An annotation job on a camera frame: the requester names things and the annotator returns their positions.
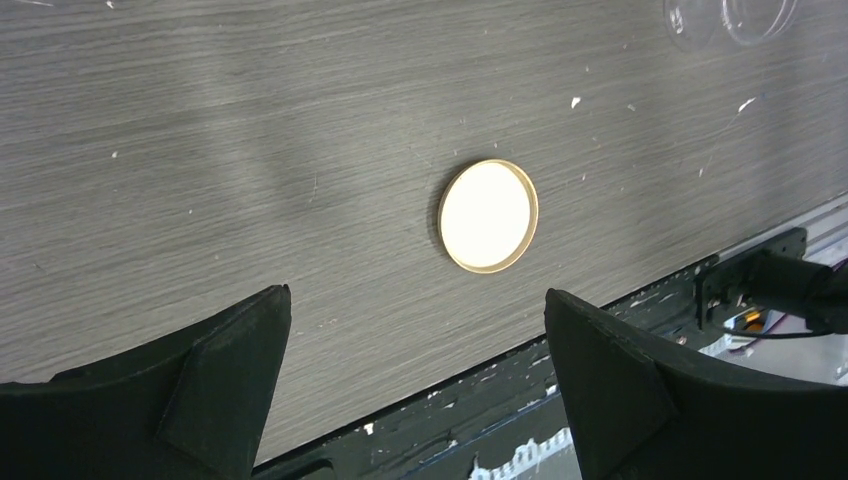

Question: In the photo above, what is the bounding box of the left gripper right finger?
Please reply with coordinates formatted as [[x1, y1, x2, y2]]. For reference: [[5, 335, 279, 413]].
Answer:
[[544, 289, 847, 479]]

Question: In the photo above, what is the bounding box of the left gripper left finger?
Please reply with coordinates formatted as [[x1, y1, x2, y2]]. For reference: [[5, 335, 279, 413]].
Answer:
[[1, 285, 292, 479]]

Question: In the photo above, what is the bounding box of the clear plastic jar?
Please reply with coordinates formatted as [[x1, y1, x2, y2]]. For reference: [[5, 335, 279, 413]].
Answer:
[[663, 0, 801, 52]]

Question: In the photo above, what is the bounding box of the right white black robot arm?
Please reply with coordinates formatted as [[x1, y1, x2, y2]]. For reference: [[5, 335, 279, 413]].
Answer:
[[745, 254, 847, 335]]

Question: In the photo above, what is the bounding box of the gold jar lid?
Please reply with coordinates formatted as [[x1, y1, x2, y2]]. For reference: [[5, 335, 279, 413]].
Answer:
[[437, 159, 539, 275]]

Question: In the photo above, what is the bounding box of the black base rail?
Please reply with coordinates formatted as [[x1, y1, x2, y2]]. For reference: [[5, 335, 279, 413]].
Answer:
[[251, 228, 810, 480]]

